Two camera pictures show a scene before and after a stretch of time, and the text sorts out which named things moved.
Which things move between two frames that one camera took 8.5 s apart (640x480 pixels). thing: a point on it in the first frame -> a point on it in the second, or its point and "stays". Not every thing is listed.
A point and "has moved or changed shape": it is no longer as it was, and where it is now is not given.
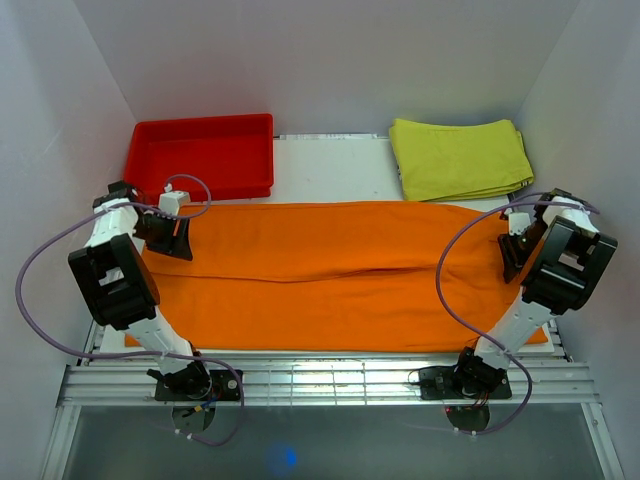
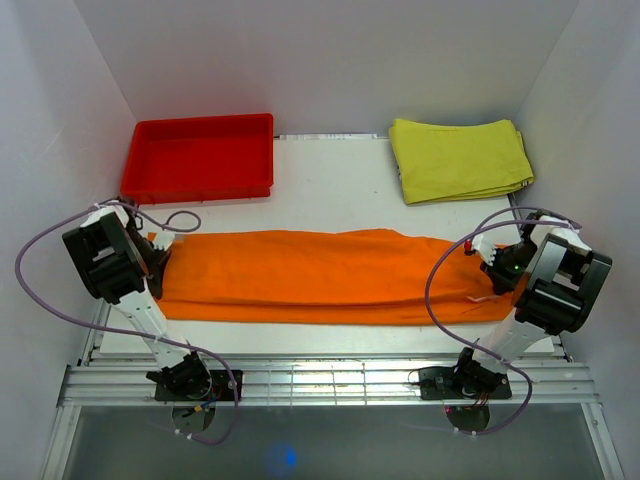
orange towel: x=352 y=275 has moved or changed shape
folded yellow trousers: x=453 y=163 stays
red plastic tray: x=233 y=154 stays
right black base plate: x=440 y=383 stays
